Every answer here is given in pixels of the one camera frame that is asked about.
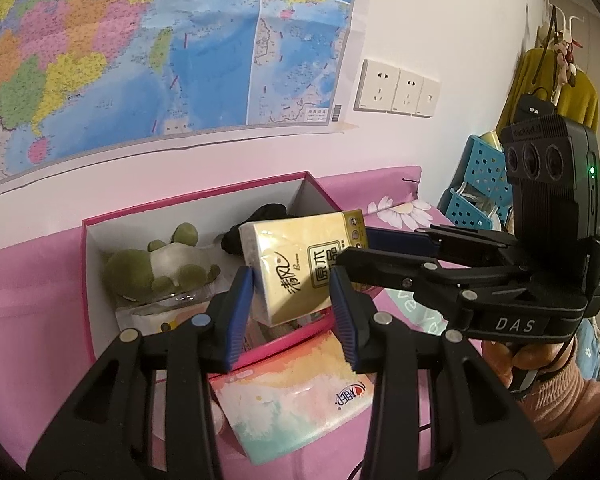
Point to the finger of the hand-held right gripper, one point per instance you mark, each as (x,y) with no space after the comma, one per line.
(400,241)
(395,272)

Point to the black pouch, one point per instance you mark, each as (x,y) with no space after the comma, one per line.
(535,106)

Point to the colourful wall map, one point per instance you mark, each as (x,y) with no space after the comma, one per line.
(130,60)

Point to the pastel tissue pack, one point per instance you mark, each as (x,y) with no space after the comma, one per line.
(280,405)

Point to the black velvet cloth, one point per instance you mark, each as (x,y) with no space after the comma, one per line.
(267,212)

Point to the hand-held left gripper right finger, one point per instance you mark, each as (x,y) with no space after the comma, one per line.
(345,320)

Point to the green frog plush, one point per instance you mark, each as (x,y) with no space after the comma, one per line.
(140,270)

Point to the yellow hanging garment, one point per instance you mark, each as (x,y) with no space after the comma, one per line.
(580,95)

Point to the white coat rack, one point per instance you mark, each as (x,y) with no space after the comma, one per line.
(562,25)

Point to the light blue printed cloth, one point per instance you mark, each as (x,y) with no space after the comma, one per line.
(592,355)

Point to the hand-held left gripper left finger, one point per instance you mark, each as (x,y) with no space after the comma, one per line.
(237,320)

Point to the person's right hand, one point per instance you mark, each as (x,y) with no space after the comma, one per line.
(497,357)

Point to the white wall switch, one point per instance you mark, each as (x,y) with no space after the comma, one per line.
(428,97)

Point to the pink printed bed sheet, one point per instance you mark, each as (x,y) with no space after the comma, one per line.
(30,310)

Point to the clear plastic packet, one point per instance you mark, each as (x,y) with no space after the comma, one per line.
(185,300)

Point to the pink cardboard box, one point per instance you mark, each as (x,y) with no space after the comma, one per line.
(92,260)

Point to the white wall socket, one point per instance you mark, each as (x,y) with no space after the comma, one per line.
(377,85)
(407,92)

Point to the blue plastic basket rack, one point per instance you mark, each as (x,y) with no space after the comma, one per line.
(480,170)

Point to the yellow tissue pack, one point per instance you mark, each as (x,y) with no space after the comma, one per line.
(290,260)

